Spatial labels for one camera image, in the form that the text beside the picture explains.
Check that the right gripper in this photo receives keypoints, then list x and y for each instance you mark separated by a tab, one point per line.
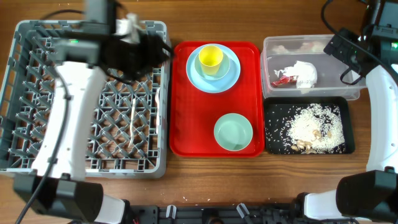
337	46

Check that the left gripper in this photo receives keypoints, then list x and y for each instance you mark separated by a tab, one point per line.
145	56

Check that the cream plastic fork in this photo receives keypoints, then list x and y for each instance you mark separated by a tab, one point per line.
131	126

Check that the cream plastic spoon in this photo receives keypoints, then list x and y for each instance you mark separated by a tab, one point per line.
157	99

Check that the white napkin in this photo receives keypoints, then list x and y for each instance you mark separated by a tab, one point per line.
305	72

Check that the red snack wrapper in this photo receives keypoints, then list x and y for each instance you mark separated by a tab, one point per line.
284	80

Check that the yellow plastic cup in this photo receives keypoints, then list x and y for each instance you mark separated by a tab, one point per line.
210	57

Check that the rice and food scraps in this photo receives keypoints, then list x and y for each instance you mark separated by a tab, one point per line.
304	129

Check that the light blue bowl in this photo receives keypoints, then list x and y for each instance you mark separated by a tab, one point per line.
222	71

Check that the green bowl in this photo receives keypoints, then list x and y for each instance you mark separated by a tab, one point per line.
233	132

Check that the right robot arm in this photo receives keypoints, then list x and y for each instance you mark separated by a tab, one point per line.
371	195

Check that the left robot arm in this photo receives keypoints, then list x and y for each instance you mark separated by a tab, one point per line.
56	185

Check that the grey plastic dishwasher rack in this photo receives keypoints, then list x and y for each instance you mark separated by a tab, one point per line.
27	92

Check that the clear plastic bin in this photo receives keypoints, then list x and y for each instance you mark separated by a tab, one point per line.
281	52

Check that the red plastic tray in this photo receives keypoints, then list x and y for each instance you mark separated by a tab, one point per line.
194	113

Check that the light blue plate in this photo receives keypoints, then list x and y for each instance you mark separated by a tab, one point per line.
216	86

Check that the black plastic tray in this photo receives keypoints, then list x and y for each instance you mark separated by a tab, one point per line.
335	100

